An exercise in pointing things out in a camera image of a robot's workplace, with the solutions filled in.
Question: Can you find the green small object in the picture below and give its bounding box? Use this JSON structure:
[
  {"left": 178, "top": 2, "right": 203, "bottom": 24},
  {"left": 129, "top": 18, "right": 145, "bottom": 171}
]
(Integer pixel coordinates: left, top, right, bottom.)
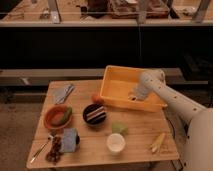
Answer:
[{"left": 112, "top": 123, "right": 128, "bottom": 135}]

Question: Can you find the blue sponge block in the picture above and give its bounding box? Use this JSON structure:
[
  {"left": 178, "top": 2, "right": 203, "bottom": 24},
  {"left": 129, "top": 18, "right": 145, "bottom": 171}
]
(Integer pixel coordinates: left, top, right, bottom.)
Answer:
[{"left": 61, "top": 128, "right": 80, "bottom": 153}]

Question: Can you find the yellow plastic bin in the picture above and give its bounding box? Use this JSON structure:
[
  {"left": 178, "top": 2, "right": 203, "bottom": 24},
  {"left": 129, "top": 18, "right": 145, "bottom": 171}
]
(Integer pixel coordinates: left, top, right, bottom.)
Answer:
[{"left": 100, "top": 65, "right": 167, "bottom": 112}]

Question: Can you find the green cucumber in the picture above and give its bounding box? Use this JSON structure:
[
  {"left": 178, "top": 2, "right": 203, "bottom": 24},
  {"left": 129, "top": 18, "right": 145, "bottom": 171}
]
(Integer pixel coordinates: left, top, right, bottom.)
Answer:
[{"left": 51, "top": 107, "right": 72, "bottom": 127}]

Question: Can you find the white cup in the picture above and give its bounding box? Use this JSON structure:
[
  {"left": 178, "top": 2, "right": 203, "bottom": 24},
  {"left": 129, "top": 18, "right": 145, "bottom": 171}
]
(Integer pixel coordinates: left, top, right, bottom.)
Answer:
[{"left": 106, "top": 133, "right": 126, "bottom": 154}]

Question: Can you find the black bowl with cake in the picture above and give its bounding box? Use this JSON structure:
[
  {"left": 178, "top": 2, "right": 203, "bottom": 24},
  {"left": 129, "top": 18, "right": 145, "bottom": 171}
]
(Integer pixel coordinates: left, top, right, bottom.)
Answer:
[{"left": 83, "top": 104, "right": 106, "bottom": 125}]

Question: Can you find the orange bowl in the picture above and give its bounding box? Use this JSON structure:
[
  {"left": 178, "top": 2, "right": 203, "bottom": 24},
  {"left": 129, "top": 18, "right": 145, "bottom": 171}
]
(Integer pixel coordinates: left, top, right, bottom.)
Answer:
[{"left": 44, "top": 105, "right": 72, "bottom": 131}]

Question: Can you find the wooden table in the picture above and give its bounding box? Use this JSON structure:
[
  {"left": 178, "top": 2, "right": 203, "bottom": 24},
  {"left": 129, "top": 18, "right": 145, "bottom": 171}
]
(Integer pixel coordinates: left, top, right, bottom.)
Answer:
[{"left": 26, "top": 79, "right": 180, "bottom": 170}]

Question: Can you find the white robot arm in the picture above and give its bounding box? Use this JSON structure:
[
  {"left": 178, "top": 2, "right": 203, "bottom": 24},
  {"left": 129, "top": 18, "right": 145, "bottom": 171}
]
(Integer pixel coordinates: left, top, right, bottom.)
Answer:
[{"left": 134, "top": 69, "right": 213, "bottom": 171}]

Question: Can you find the gold spoon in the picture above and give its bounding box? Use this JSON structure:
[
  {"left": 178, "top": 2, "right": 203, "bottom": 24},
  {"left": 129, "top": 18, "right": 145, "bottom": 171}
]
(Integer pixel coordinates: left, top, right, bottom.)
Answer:
[{"left": 30, "top": 135, "right": 54, "bottom": 164}]

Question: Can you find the background workbench shelf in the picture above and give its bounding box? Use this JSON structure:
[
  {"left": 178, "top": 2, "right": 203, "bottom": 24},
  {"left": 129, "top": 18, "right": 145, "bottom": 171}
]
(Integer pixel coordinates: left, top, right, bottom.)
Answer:
[{"left": 0, "top": 0, "right": 213, "bottom": 27}]

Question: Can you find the orange fruit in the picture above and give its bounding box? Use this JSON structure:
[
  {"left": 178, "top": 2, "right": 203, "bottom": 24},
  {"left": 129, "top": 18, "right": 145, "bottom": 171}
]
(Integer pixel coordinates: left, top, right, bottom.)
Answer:
[{"left": 91, "top": 94, "right": 104, "bottom": 104}]

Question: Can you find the grey folded cloth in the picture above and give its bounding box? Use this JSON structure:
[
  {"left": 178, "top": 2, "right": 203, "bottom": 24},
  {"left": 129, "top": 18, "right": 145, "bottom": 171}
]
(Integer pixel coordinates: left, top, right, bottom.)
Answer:
[{"left": 53, "top": 84, "right": 75, "bottom": 104}]

